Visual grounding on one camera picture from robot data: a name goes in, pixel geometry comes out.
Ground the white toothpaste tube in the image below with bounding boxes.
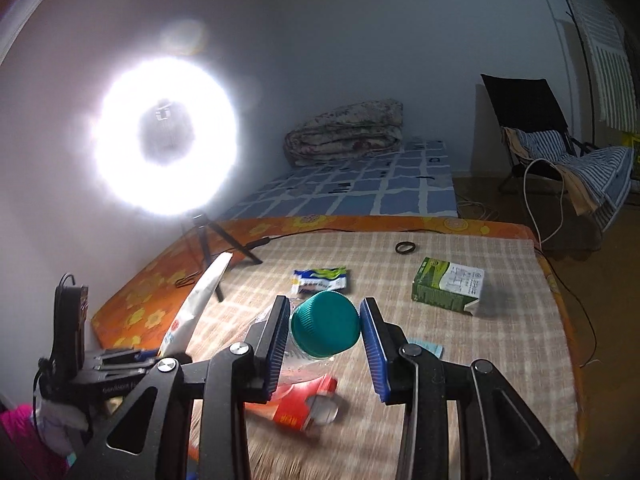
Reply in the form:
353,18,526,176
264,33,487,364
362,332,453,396
159,251,235,361

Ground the light blue paper card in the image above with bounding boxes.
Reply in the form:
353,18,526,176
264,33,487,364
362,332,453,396
406,338,445,359

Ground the beige checked blanket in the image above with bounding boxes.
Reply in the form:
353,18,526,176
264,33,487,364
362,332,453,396
160,232,581,480

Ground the folded floral quilt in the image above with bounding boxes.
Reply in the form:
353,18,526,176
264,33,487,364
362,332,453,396
283,101,405,167

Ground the beige cloth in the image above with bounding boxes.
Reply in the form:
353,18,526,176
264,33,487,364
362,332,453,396
502,127,598,217

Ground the brown box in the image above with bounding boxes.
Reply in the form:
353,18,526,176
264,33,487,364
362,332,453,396
535,195,608,262

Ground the white striped hanging cloth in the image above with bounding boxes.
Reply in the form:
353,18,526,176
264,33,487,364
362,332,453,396
562,0,640,131

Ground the pink cloth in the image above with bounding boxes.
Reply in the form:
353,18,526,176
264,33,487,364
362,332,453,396
0,405,68,480

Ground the clear bottle with teal cap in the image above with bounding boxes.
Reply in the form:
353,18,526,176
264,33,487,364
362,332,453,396
245,291,362,398

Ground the blue checked mattress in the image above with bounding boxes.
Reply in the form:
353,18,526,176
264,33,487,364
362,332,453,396
225,137,460,221

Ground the black folding chair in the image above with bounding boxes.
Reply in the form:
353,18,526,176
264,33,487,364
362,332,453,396
481,74,601,196

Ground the white cable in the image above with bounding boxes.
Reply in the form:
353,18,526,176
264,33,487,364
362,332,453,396
522,157,571,246

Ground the red snack packet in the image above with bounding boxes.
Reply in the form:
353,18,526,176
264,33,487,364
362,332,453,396
244,374,346,435

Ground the black floor cable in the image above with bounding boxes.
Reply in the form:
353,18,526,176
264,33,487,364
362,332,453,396
532,247,598,368

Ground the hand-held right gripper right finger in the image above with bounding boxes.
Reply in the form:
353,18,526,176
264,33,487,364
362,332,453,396
361,297,581,480

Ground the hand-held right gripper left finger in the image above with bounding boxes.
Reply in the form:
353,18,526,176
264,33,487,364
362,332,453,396
72,296,291,480

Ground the green and white carton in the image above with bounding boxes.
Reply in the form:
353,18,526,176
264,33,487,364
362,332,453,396
411,257,486,317

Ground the black tripod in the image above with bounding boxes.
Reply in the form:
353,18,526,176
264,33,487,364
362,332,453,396
180,212,263,303

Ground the yellow crate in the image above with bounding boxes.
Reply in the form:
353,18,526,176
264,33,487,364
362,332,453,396
620,132,640,181

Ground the ring light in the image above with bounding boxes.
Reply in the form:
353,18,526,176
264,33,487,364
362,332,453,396
90,55,241,216

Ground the blue and white wrapper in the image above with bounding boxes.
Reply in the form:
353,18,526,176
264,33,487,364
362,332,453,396
291,266,349,297

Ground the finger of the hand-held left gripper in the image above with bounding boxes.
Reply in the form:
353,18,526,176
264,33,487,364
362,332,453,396
99,349,161,362
97,363,151,379

